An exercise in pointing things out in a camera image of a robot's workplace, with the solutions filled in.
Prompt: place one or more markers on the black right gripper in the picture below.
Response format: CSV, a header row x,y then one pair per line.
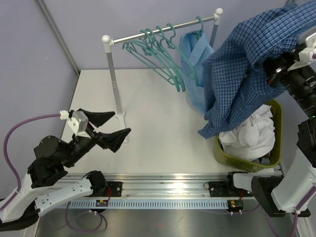
x,y
277,64

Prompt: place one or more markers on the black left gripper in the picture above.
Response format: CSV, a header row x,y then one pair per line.
x,y
113,140

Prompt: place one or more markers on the dark blue checked shirt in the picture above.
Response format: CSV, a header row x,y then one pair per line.
x,y
235,82

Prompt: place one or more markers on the white shirt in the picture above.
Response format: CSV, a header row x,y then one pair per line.
x,y
252,139

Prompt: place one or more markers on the teal hanger of blue shirt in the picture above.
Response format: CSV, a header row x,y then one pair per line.
x,y
199,32

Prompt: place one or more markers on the light blue shirt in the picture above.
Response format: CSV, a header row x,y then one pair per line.
x,y
197,51

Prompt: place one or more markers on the teal hanger of grey shirt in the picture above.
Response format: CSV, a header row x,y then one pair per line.
x,y
150,56

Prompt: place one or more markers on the teal hanger of plaid shirt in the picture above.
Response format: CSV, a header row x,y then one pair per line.
x,y
158,59

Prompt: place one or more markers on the teal hanger of white shirt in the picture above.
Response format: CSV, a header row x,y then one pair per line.
x,y
169,69

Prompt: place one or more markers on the teal hanger of checked shirt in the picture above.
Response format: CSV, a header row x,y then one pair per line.
x,y
187,68

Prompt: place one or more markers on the grey shirt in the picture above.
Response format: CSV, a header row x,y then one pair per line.
x,y
264,161

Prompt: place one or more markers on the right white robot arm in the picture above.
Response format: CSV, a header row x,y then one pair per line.
x,y
291,193

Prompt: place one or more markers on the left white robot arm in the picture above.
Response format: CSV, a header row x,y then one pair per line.
x,y
29,200

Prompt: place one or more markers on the metal clothes rack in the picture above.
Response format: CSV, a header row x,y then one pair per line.
x,y
139,46

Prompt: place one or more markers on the green laundry basket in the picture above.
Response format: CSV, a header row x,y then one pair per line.
x,y
254,166

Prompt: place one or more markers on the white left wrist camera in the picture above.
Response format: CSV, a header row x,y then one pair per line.
x,y
77,122

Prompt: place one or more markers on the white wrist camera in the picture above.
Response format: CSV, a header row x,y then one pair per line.
x,y
77,122
308,54

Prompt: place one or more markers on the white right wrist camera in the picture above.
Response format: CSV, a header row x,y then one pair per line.
x,y
308,54

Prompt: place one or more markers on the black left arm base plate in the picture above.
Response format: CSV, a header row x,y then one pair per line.
x,y
114,188

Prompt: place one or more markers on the white slotted cable duct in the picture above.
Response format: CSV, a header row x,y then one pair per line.
x,y
148,204

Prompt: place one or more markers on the aluminium mounting rail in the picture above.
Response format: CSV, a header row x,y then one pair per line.
x,y
165,186

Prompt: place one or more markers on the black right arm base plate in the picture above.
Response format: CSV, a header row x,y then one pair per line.
x,y
223,189

